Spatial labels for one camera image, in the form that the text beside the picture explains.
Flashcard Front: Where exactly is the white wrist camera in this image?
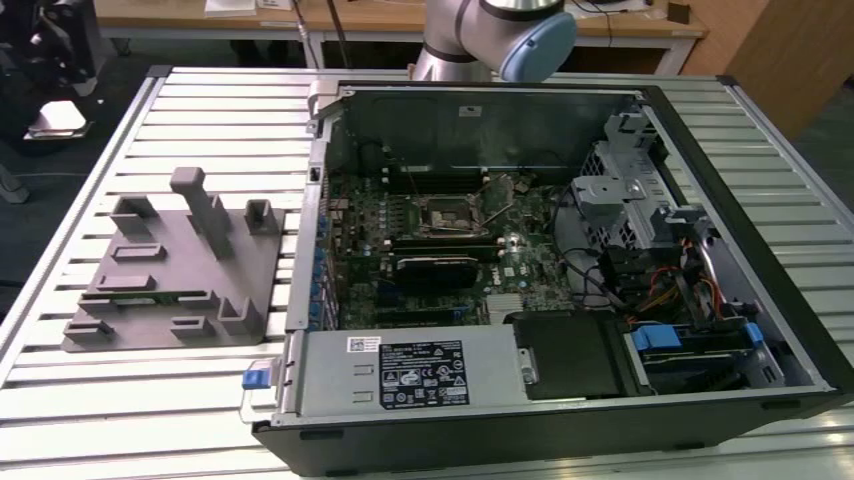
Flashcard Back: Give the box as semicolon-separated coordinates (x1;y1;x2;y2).
70;0;109;99

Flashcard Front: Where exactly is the silver CPU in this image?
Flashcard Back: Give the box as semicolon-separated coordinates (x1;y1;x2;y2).
25;101;94;141

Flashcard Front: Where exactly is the wooden cabinet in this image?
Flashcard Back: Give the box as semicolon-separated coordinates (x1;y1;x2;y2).
684;0;854;146

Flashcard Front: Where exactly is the silver chipset heat sink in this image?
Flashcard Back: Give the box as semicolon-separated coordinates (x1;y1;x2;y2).
489;294;524;324

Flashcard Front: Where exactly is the green RAM stick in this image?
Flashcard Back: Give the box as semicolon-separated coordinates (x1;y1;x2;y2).
99;291;215;305

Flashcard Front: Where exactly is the black graphics card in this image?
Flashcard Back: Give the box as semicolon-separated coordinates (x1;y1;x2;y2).
393;255;480;294

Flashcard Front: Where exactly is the black open PC case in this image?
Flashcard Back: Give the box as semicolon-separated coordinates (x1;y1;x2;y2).
250;77;854;476

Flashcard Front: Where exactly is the metal drive cage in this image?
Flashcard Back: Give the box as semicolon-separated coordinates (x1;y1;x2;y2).
570;112;673;251

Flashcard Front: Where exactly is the green motherboard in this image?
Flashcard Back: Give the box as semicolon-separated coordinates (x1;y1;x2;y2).
320;169;582;331

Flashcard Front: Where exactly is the hard disk in blue carrier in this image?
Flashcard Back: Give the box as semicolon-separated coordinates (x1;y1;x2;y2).
626;322;769;396

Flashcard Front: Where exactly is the silver power supply unit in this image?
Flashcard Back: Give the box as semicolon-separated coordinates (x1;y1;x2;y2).
293;327;529;417

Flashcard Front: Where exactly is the grey furniture foot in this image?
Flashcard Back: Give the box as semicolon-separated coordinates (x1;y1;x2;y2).
0;164;33;205

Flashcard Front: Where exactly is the white paper box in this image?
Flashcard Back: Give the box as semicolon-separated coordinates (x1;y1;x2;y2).
203;0;260;19

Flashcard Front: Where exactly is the orange yellow wire bundle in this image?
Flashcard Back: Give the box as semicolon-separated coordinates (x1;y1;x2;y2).
626;238;728;324

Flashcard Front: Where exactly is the black RAM stick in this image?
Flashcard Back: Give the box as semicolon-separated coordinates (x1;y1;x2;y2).
392;247;501;262
386;163;489;180

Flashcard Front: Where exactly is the wooden desk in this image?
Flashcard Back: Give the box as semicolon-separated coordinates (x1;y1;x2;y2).
97;0;711;76

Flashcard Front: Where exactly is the CPU socket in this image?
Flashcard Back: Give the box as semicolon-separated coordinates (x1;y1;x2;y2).
414;194;484;236

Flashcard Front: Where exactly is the grey parts rack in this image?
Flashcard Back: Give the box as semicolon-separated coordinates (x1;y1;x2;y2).
59;166;290;354

